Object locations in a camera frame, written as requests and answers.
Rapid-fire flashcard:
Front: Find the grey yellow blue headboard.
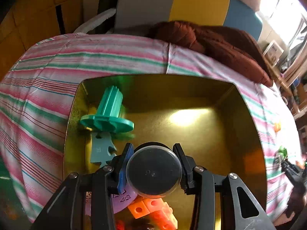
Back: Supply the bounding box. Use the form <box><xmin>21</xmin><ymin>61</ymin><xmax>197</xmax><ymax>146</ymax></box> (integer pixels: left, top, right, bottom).
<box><xmin>115</xmin><ymin>0</ymin><xmax>263</xmax><ymax>39</ymax></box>

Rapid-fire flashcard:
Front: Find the white product box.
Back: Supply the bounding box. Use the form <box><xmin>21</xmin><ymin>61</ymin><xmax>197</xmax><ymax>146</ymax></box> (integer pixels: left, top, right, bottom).
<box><xmin>263</xmin><ymin>40</ymin><xmax>284</xmax><ymax>66</ymax></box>

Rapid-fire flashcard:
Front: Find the green plug-in device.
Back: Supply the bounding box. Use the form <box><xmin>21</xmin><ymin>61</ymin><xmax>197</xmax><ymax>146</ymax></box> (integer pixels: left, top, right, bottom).
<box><xmin>273</xmin><ymin>147</ymin><xmax>288</xmax><ymax>166</ymax></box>

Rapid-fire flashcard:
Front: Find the yellow orange plastic scoop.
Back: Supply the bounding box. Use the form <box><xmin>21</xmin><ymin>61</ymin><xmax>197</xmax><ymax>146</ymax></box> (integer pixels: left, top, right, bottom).
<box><xmin>274</xmin><ymin>122</ymin><xmax>281</xmax><ymax>133</ymax></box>

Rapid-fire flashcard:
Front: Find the brown quilted blanket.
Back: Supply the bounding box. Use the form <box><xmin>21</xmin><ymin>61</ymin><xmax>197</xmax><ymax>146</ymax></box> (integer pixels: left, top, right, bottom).
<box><xmin>147</xmin><ymin>21</ymin><xmax>273</xmax><ymax>87</ymax></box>

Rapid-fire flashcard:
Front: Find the teal plastic spool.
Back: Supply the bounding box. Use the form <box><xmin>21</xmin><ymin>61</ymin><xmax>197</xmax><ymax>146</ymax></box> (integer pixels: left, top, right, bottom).
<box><xmin>80</xmin><ymin>86</ymin><xmax>134</xmax><ymax>133</ymax></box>

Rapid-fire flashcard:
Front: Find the gold tray box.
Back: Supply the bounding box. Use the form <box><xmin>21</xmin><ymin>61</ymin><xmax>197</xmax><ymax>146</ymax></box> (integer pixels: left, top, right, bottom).
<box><xmin>63</xmin><ymin>74</ymin><xmax>274</xmax><ymax>229</ymax></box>

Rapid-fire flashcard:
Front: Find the orange building block toy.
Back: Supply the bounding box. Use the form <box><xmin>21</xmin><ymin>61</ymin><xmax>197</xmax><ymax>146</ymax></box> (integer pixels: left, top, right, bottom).
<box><xmin>127</xmin><ymin>197</ymin><xmax>178</xmax><ymax>230</ymax></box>

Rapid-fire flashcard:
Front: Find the striped bed sheet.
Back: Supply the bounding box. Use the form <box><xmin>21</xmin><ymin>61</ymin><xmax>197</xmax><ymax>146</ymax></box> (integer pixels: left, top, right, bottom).
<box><xmin>1</xmin><ymin>33</ymin><xmax>301</xmax><ymax>221</ymax></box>

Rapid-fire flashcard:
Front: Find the black jar with clear lid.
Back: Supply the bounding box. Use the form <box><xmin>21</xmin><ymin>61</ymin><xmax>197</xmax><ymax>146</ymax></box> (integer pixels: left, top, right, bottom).
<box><xmin>126</xmin><ymin>142</ymin><xmax>182</xmax><ymax>198</ymax></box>

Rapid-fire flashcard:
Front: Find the purple oval disc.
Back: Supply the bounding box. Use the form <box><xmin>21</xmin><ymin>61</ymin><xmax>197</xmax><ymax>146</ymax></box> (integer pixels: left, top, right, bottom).
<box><xmin>85</xmin><ymin>184</ymin><xmax>137</xmax><ymax>216</ymax></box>

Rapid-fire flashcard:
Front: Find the grey-blue plastic piece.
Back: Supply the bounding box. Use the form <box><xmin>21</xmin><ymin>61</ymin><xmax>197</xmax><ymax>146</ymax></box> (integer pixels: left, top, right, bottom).
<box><xmin>90</xmin><ymin>132</ymin><xmax>117</xmax><ymax>168</ymax></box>

